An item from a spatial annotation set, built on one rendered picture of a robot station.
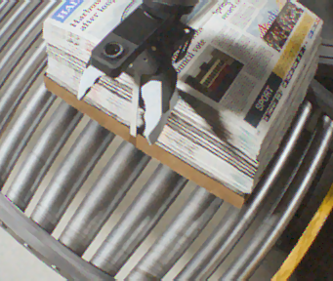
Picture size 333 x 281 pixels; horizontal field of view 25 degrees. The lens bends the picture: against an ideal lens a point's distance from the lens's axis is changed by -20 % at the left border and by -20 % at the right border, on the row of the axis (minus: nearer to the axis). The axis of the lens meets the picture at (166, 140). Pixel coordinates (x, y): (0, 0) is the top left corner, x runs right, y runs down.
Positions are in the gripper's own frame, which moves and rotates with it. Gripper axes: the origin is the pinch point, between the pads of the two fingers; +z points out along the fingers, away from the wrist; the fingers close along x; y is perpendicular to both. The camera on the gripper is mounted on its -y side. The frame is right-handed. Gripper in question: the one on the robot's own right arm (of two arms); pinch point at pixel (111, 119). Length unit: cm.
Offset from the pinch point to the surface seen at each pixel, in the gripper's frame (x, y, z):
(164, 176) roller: -4.3, 17.2, 17.0
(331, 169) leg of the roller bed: -29, 50, 20
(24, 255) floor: 31, 44, 95
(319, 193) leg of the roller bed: -29, 59, 33
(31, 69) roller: 26.7, 19.3, 15.4
